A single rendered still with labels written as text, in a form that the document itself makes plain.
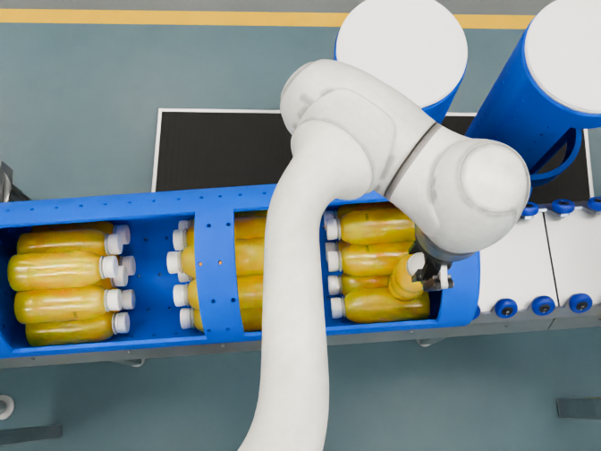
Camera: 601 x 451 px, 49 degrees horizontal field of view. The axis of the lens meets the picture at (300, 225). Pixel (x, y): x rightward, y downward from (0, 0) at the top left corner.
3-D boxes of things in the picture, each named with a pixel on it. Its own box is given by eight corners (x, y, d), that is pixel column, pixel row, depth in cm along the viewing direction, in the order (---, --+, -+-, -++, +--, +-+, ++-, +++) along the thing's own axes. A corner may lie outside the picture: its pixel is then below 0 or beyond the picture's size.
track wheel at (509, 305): (520, 302, 131) (517, 296, 133) (497, 304, 131) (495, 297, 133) (517, 319, 134) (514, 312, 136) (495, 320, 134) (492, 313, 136)
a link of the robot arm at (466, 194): (520, 207, 79) (429, 145, 81) (570, 162, 64) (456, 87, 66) (469, 278, 77) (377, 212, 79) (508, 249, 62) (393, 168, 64)
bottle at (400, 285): (430, 286, 124) (448, 268, 108) (404, 310, 123) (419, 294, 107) (406, 259, 125) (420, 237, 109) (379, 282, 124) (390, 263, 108)
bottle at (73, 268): (2, 269, 114) (98, 263, 114) (13, 247, 120) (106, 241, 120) (12, 299, 118) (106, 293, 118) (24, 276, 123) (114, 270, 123)
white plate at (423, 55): (490, 80, 138) (488, 82, 139) (433, -27, 145) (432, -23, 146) (368, 128, 136) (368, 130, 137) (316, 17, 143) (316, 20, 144)
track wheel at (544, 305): (558, 300, 131) (554, 293, 133) (536, 302, 131) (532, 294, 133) (554, 317, 134) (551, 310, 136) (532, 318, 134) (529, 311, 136)
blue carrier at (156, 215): (453, 335, 133) (491, 312, 106) (16, 365, 133) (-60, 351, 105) (435, 199, 141) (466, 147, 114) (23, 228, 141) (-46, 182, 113)
